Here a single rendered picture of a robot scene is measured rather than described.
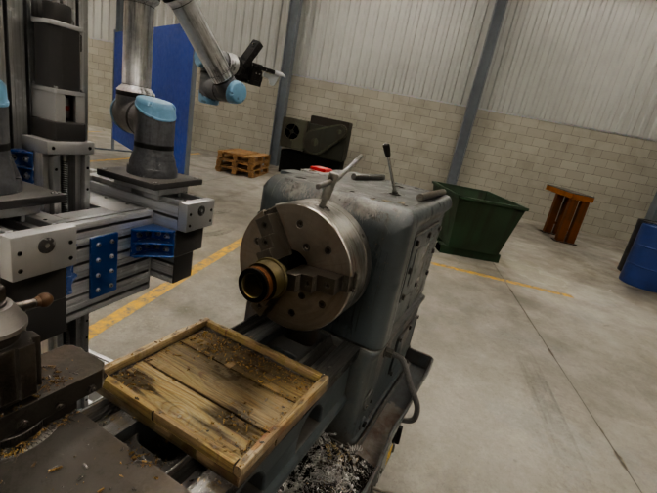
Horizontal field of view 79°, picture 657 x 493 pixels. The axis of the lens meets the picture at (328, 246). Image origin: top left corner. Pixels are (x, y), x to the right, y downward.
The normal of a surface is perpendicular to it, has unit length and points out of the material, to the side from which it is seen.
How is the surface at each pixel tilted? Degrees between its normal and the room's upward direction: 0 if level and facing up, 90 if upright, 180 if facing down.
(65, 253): 90
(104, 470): 0
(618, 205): 90
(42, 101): 90
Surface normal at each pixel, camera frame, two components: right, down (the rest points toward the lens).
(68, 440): 0.18, -0.94
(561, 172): -0.20, 0.26
